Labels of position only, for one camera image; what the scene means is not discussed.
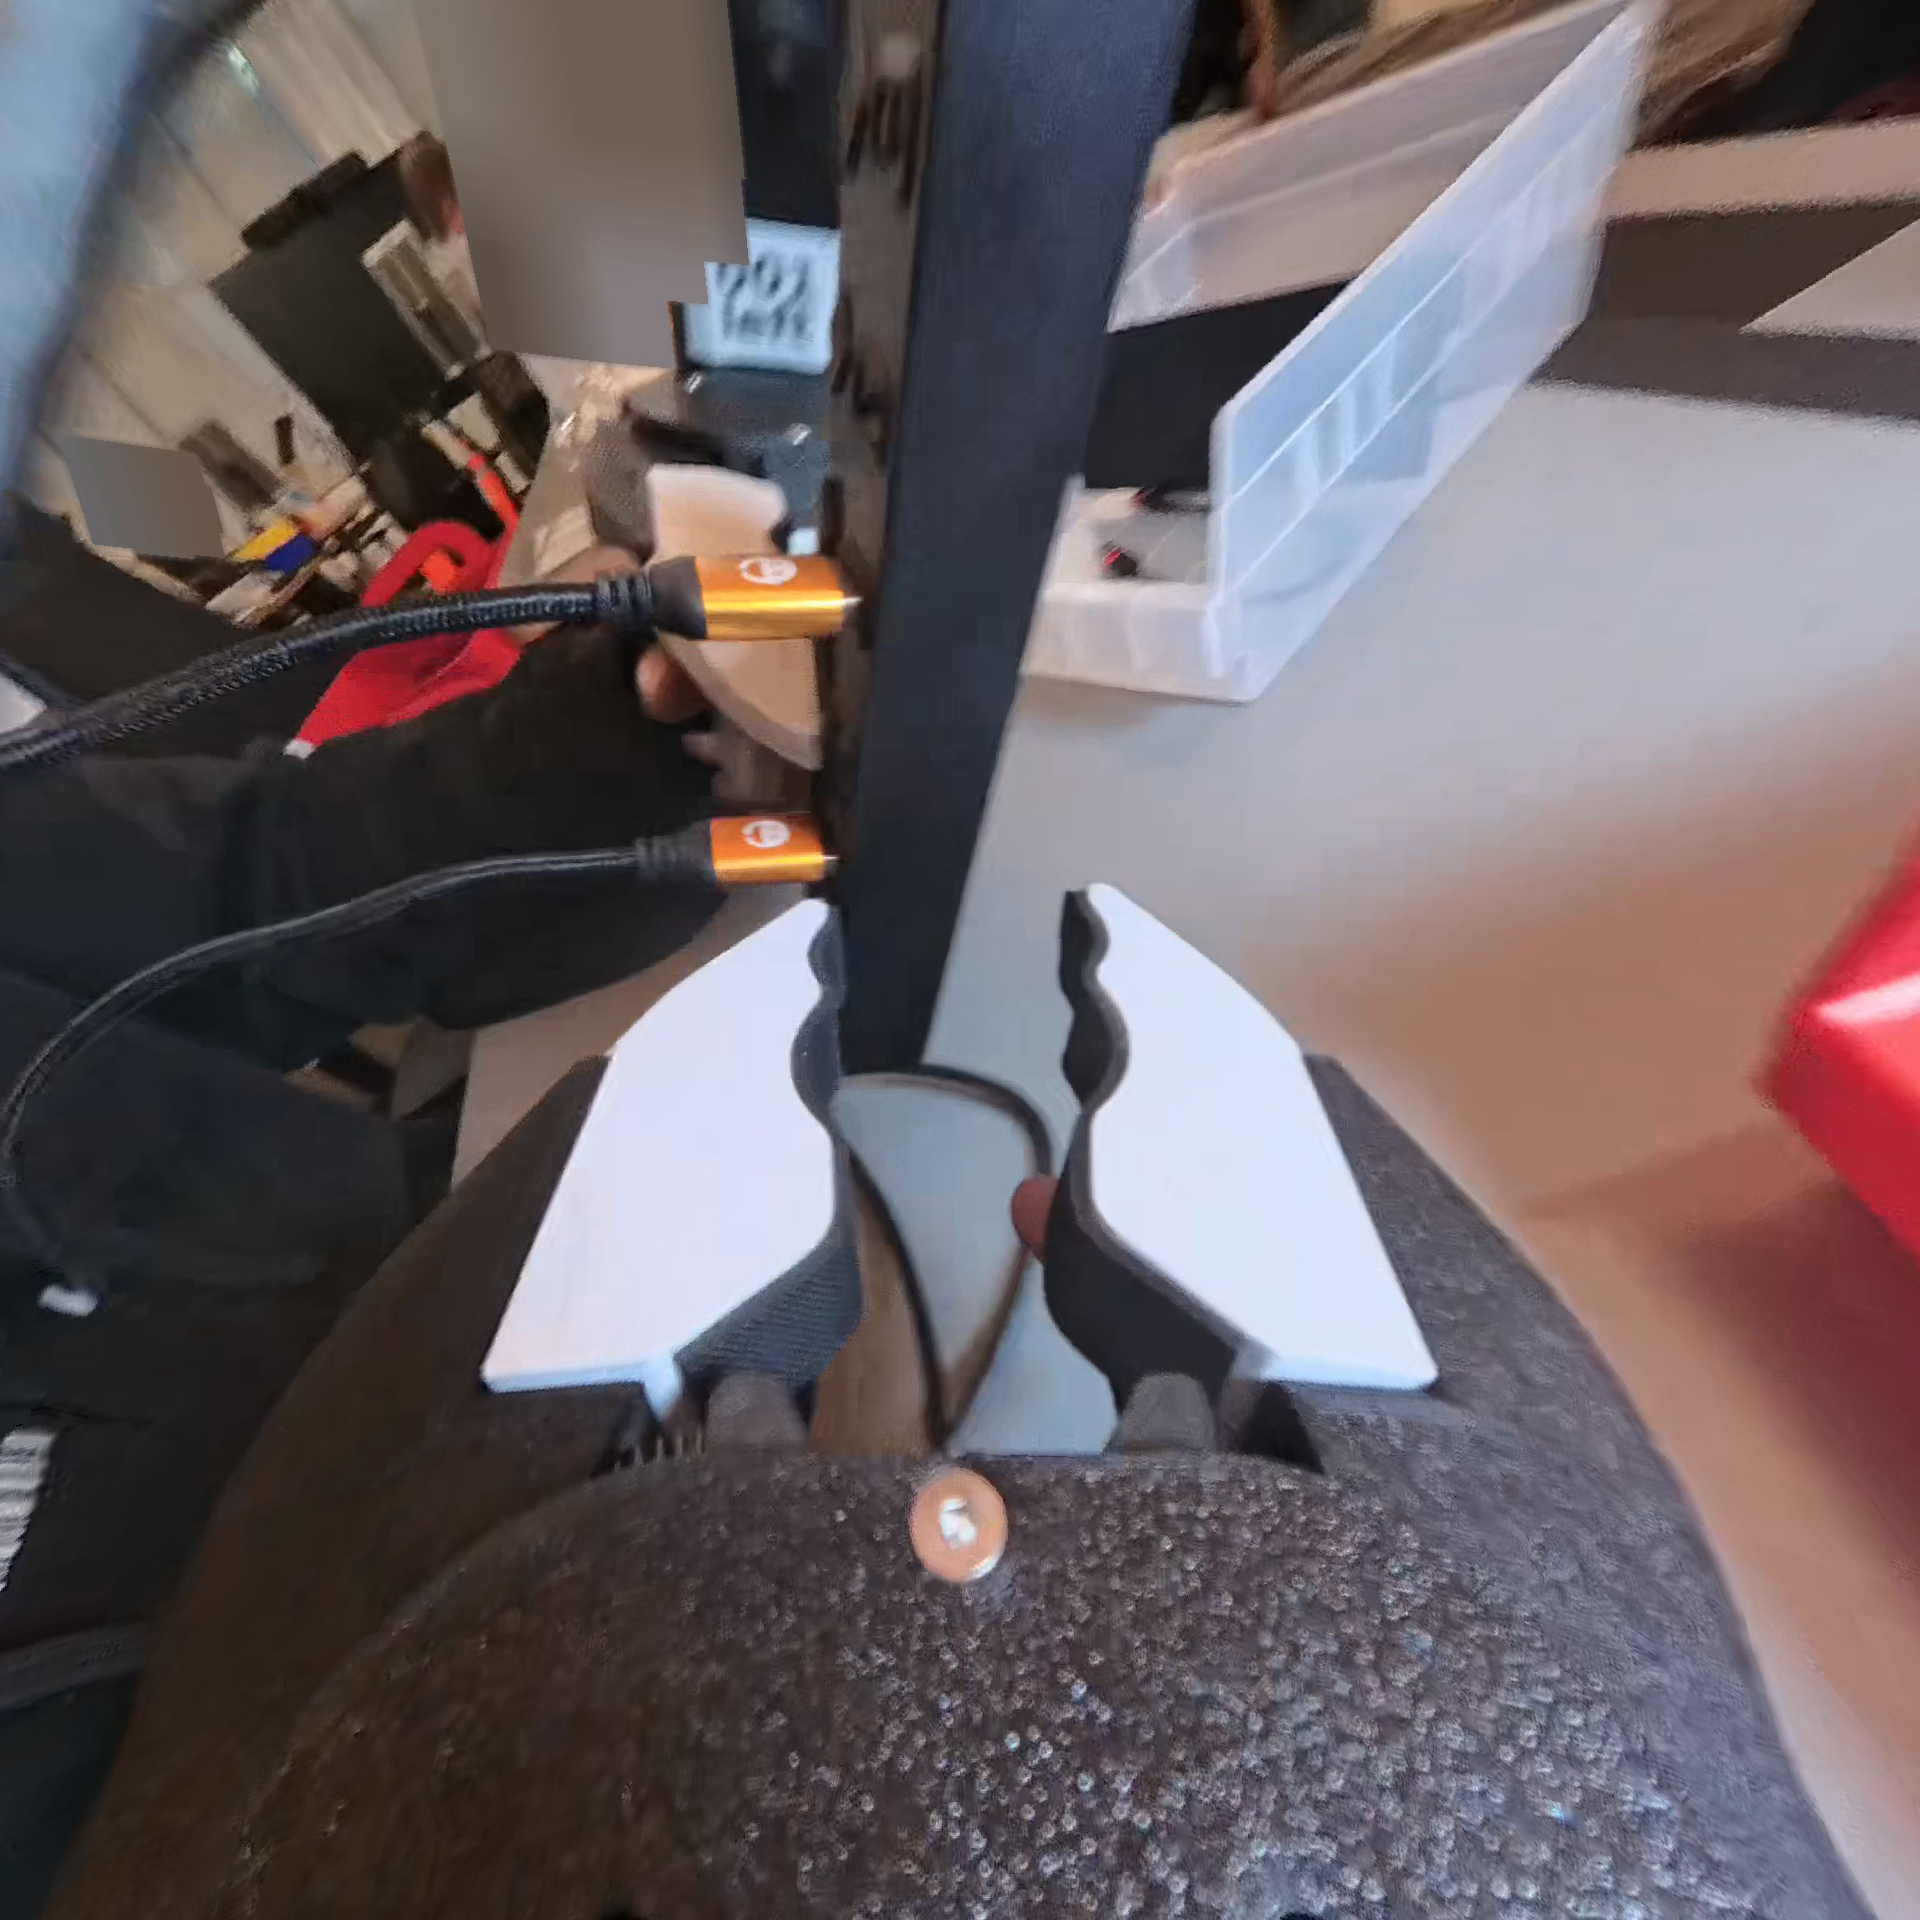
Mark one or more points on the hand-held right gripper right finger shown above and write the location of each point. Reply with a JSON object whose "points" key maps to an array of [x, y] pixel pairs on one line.
{"points": [[1245, 1172]]}

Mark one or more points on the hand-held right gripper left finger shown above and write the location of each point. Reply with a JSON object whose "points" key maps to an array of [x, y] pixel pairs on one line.
{"points": [[676, 1172]]}

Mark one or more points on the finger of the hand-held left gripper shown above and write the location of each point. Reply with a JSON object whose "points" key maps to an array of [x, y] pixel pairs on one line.
{"points": [[715, 517]]}

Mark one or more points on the black usb hub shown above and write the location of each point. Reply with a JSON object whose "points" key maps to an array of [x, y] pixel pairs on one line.
{"points": [[990, 452]]}

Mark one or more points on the red plastic bin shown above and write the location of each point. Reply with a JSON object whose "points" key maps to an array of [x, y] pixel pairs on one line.
{"points": [[1861, 1036]]}

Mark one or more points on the clear plastic bin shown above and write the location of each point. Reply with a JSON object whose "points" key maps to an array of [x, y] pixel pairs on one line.
{"points": [[1425, 329]]}

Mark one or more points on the person's left hand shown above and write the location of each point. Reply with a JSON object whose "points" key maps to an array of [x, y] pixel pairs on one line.
{"points": [[495, 781]]}

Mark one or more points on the black monitor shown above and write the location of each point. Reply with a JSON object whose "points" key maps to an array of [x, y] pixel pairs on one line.
{"points": [[324, 329]]}

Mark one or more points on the black divider in clear bin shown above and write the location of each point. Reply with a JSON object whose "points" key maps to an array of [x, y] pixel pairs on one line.
{"points": [[1185, 405]]}

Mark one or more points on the person's black printed clothing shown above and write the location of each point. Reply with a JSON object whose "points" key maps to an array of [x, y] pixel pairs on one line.
{"points": [[182, 1200]]}

